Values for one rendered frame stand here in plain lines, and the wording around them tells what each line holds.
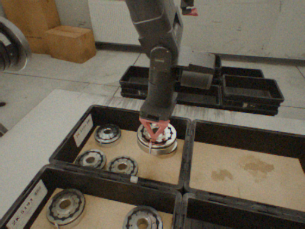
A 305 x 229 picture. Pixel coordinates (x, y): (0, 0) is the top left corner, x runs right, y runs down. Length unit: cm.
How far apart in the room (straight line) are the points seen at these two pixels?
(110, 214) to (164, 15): 53
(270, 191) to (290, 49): 317
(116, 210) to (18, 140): 68
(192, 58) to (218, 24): 308
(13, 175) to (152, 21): 86
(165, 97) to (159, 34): 15
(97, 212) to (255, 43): 333
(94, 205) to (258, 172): 54
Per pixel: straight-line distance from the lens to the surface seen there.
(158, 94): 44
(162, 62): 37
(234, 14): 347
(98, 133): 83
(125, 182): 59
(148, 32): 35
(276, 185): 80
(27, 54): 91
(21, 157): 109
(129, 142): 82
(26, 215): 68
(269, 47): 371
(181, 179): 60
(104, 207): 68
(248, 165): 82
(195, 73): 41
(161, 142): 53
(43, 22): 384
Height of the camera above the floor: 142
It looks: 39 degrees down
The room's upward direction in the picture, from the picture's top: straight up
